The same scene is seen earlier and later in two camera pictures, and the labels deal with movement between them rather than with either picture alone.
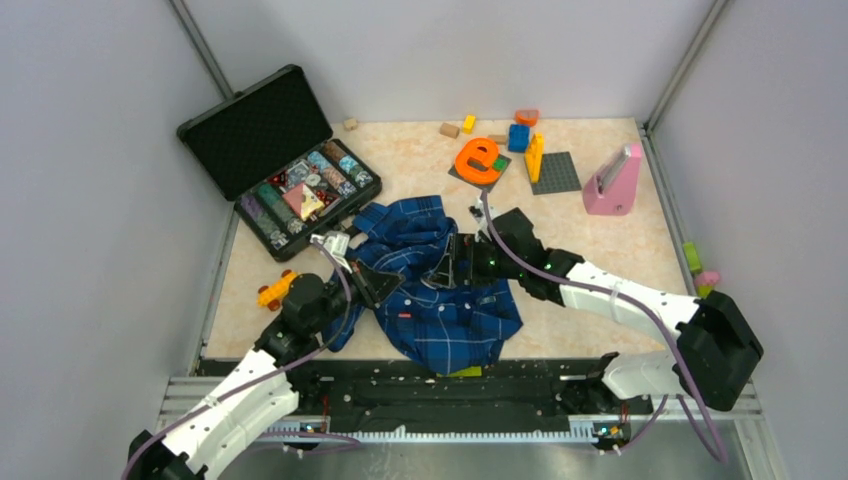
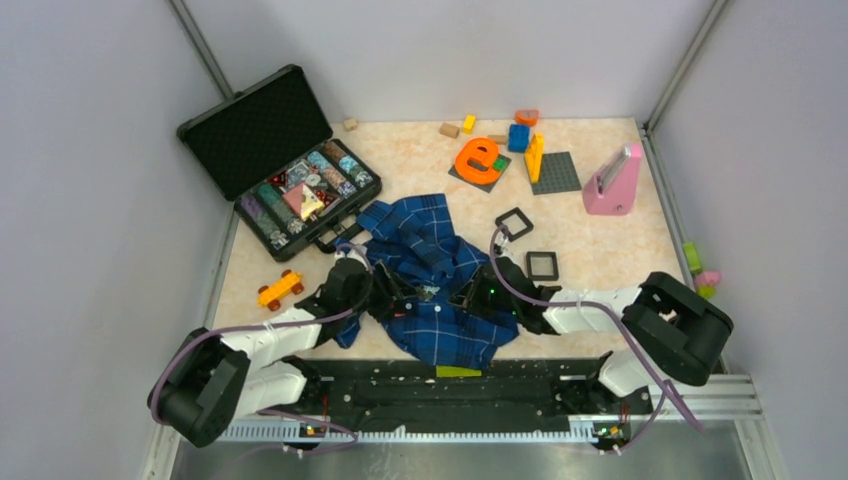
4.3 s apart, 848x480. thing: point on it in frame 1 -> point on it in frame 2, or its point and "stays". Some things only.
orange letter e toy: (469, 149) stays
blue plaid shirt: (445, 330) stays
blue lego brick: (519, 138) stays
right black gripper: (466, 249) -> (468, 297)
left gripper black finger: (382, 283) -> (403, 308)
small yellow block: (469, 124) stays
